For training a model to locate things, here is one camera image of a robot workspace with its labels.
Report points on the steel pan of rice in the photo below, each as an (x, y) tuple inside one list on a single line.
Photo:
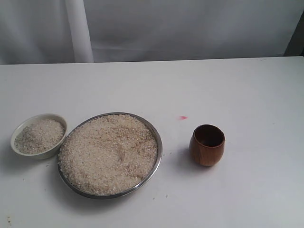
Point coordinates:
[(110, 155)]

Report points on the brown wooden cup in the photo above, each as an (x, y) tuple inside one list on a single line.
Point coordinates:
[(207, 145)]

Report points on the white ceramic bowl with rice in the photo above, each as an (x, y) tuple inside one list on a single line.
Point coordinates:
[(40, 136)]

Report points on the white curtain backdrop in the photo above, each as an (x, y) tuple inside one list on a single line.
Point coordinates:
[(87, 31)]

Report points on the dark frame post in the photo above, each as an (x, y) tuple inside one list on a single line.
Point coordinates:
[(296, 44)]

